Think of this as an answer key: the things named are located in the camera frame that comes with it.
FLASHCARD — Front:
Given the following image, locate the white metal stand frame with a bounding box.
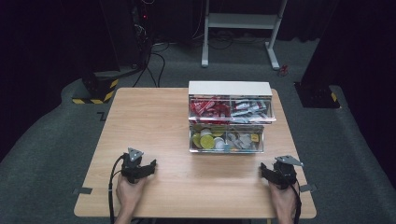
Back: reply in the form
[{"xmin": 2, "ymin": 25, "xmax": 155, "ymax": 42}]
[{"xmin": 201, "ymin": 0, "xmax": 289, "ymax": 71}]

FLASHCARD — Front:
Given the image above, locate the person's right hand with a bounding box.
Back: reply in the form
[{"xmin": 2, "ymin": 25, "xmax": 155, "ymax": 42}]
[{"xmin": 267, "ymin": 181, "xmax": 299, "ymax": 217}]

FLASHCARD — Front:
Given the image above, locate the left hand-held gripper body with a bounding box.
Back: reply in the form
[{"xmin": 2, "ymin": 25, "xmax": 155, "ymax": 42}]
[{"xmin": 120, "ymin": 147, "xmax": 148, "ymax": 185}]

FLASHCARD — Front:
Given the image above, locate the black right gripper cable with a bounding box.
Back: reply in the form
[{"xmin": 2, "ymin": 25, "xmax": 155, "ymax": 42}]
[{"xmin": 290, "ymin": 180, "xmax": 304, "ymax": 224}]

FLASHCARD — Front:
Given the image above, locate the pile of red packets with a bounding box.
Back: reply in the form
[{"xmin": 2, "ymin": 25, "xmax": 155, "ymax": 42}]
[{"xmin": 189, "ymin": 96, "xmax": 233, "ymax": 119}]

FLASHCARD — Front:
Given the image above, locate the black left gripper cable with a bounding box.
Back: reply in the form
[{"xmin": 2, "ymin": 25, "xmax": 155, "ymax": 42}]
[{"xmin": 107, "ymin": 154, "xmax": 126, "ymax": 224}]

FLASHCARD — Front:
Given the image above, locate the black curtain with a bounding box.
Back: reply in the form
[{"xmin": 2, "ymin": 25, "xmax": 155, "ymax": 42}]
[
  {"xmin": 300, "ymin": 0, "xmax": 396, "ymax": 182},
  {"xmin": 0, "ymin": 0, "xmax": 121, "ymax": 163}
]

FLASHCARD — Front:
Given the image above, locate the small red floor object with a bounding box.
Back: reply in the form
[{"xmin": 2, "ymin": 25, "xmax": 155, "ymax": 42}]
[{"xmin": 277, "ymin": 63, "xmax": 290, "ymax": 78}]

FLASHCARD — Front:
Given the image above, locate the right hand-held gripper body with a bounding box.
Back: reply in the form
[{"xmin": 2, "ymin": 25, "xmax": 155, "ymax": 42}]
[{"xmin": 273, "ymin": 154, "xmax": 304, "ymax": 190}]

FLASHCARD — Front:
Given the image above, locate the pile of grey sachets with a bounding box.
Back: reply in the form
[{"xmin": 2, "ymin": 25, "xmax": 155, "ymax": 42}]
[{"xmin": 226, "ymin": 130, "xmax": 254, "ymax": 150}]

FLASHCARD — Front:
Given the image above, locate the grey tape strip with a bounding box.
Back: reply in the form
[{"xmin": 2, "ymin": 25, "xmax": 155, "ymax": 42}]
[
  {"xmin": 72, "ymin": 187, "xmax": 93, "ymax": 196},
  {"xmin": 299, "ymin": 183, "xmax": 318, "ymax": 193}
]

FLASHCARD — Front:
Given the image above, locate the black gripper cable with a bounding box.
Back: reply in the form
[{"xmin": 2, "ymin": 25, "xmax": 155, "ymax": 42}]
[
  {"xmin": 290, "ymin": 180, "xmax": 304, "ymax": 224},
  {"xmin": 107, "ymin": 154, "xmax": 126, "ymax": 224}
]

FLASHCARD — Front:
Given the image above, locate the clear drawer with packets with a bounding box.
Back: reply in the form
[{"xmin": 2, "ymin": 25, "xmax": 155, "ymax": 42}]
[{"xmin": 188, "ymin": 94, "xmax": 277, "ymax": 125}]

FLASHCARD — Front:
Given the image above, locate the pile of silver packets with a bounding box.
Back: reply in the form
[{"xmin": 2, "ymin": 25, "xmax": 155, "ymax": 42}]
[{"xmin": 230, "ymin": 98, "xmax": 273, "ymax": 123}]

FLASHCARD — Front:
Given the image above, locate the black yellow striped stand base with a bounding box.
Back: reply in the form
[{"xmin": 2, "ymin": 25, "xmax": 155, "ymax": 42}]
[{"xmin": 71, "ymin": 71, "xmax": 120, "ymax": 105}]

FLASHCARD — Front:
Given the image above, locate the pile of round creamer cups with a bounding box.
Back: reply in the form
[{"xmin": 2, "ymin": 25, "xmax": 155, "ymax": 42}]
[{"xmin": 191, "ymin": 124, "xmax": 227, "ymax": 151}]

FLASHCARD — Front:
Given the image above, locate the clear drawer with round cups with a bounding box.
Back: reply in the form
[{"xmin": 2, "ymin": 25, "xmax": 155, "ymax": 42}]
[{"xmin": 188, "ymin": 122, "xmax": 265, "ymax": 154}]

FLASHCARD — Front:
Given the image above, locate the dark equipment rack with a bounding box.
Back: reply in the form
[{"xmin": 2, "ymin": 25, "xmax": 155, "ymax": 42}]
[{"xmin": 130, "ymin": 0, "xmax": 154, "ymax": 69}]

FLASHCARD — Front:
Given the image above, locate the white clear drawer organizer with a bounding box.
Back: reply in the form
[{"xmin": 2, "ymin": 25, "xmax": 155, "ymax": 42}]
[{"xmin": 188, "ymin": 80, "xmax": 275, "ymax": 154}]

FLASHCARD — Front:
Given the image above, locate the person's left hand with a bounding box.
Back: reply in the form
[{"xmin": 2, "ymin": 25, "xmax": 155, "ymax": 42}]
[{"xmin": 115, "ymin": 175, "xmax": 149, "ymax": 217}]

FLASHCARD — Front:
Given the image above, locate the black floor cable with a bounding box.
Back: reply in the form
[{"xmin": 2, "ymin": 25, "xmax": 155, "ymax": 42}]
[{"xmin": 132, "ymin": 50, "xmax": 167, "ymax": 89}]

